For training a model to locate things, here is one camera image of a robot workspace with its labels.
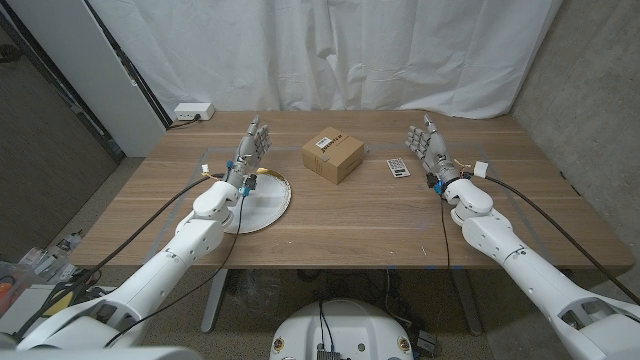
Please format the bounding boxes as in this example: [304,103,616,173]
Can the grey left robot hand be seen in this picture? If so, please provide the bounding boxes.
[225,115,273,184]

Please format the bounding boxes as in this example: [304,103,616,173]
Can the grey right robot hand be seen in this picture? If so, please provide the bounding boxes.
[404,114,461,185]

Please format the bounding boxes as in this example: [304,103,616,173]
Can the white mini calculator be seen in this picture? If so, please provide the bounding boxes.
[386,157,412,179]

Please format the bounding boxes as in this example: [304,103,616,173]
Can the white gold-rimmed paper plate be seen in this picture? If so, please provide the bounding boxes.
[222,167,293,235]

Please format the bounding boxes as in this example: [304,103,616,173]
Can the brown cardboard packing box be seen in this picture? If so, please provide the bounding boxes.
[301,126,366,186]

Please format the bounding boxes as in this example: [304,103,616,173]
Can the white floor box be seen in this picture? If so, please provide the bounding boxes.
[0,283,56,335]

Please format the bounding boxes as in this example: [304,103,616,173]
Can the white power strip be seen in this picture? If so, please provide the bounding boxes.
[173,102,217,122]

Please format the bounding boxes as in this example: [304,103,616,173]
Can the white curtain backdrop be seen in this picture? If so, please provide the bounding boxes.
[87,0,564,120]

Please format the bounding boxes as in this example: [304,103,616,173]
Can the black stand pole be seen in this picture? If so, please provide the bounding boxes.
[82,0,175,130]

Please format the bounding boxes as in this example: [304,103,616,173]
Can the grey table leg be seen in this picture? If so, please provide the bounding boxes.
[200,269,229,334]
[452,269,484,336]

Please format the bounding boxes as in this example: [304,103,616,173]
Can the white board panel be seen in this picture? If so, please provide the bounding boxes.
[7,0,167,158]

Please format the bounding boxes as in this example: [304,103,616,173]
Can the grey power adapter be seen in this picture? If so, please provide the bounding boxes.
[416,328,441,357]

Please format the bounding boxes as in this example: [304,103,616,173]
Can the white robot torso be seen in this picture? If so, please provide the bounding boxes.
[269,298,415,360]

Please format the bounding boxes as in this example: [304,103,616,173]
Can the clear bags of parts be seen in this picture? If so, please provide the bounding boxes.
[17,229,84,286]

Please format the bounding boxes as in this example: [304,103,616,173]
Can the yellow black foot pedal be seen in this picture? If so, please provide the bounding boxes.
[42,282,104,317]

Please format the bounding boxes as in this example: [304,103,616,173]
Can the clear bin with orange item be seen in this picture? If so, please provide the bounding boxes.
[0,259,36,319]

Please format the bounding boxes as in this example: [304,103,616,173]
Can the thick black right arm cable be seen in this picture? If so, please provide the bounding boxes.
[472,160,640,306]

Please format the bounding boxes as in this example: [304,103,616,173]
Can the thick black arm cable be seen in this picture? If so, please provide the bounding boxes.
[472,160,640,306]
[12,172,226,344]

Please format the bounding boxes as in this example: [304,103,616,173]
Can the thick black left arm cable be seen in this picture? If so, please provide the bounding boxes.
[12,172,226,344]

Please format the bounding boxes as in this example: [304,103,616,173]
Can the black power strip cable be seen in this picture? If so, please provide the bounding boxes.
[167,115,201,130]

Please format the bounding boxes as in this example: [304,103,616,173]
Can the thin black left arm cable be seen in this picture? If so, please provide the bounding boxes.
[102,192,247,349]

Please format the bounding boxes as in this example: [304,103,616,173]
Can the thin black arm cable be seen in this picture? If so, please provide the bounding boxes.
[102,192,247,349]
[438,192,452,271]

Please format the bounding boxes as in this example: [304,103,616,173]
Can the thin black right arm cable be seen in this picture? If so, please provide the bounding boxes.
[438,192,452,271]

